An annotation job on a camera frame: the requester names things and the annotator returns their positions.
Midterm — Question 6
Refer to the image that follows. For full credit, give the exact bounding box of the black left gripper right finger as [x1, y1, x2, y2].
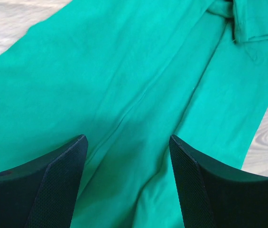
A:
[169, 135, 268, 228]

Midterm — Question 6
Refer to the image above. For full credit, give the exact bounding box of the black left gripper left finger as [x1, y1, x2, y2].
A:
[0, 134, 88, 228]

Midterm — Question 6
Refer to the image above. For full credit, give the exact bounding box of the green t shirt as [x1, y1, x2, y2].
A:
[0, 0, 268, 228]

